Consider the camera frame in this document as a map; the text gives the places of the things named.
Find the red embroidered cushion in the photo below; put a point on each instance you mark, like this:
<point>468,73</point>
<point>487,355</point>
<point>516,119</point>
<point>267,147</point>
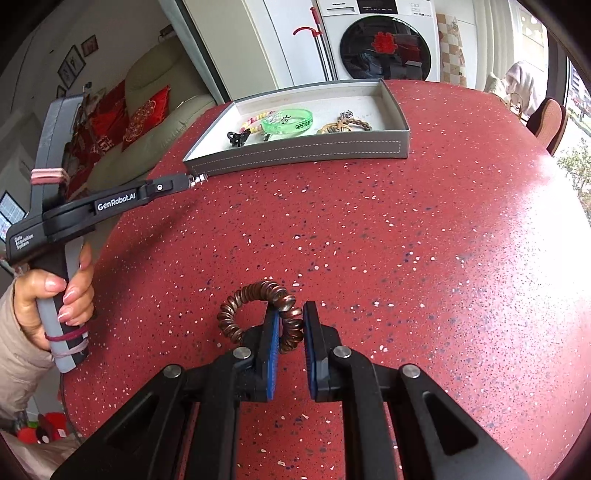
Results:
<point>147,116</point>

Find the person's left hand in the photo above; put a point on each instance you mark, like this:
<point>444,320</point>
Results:
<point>78,295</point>

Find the green translucent bangle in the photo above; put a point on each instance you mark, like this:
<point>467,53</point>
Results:
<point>300,121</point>

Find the brown wooden chair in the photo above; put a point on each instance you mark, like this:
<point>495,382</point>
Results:
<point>548,124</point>

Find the black hair claw clip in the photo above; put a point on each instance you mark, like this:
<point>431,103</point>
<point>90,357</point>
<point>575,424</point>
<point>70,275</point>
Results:
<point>238,139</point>

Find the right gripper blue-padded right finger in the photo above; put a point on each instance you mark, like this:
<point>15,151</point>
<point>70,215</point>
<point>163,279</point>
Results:
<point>398,422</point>

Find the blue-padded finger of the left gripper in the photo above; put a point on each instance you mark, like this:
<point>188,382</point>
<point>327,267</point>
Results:
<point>163,186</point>

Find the left forearm beige sleeve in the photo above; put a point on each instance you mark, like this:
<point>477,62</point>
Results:
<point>22,364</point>

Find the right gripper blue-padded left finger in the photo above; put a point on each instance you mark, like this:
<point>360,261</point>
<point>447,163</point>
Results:
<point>183,422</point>

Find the white clothes on rack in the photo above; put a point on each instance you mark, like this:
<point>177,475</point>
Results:
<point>518,87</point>

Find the white cabinet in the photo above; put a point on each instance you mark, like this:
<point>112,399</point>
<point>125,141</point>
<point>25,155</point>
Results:
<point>258,46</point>

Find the framed wall pictures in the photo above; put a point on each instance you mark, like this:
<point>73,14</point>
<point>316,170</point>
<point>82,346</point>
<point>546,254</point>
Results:
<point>73,64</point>

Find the beige sofa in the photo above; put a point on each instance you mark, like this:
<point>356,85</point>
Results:
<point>165,64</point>

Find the white front-load washing machine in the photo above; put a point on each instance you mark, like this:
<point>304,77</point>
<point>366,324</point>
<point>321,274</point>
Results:
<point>381,39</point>

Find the silver pendant charm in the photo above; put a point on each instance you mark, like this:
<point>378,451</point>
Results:
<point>194,180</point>

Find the silver star hair clip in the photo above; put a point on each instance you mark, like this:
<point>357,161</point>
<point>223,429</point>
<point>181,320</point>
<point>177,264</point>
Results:
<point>275,124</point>

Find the dark red cushion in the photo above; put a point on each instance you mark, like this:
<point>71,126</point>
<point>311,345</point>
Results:
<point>106,119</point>

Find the grey jewelry tray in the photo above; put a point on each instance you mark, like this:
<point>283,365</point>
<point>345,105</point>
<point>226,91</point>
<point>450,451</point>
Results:
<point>352,119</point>

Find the red-handled mop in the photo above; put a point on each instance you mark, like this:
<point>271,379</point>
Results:
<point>317,33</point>

